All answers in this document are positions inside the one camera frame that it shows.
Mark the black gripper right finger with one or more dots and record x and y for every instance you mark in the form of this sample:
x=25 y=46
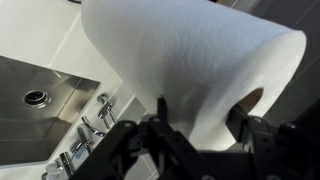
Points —
x=287 y=152

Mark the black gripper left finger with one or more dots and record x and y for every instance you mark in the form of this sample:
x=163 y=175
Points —
x=174 y=157

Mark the white paper towel roll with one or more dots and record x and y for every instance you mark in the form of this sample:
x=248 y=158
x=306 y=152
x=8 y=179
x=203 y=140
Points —
x=203 y=58

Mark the chrome sink faucet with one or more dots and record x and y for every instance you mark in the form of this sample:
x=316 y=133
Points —
x=85 y=142

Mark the chrome soap dispenser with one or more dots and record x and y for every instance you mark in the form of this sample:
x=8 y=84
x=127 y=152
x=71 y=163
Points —
x=61 y=169

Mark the stainless steel sink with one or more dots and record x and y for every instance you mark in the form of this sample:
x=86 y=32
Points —
x=38 y=106

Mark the chrome faucet lever handle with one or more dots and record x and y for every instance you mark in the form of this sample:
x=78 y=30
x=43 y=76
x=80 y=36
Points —
x=106 y=109

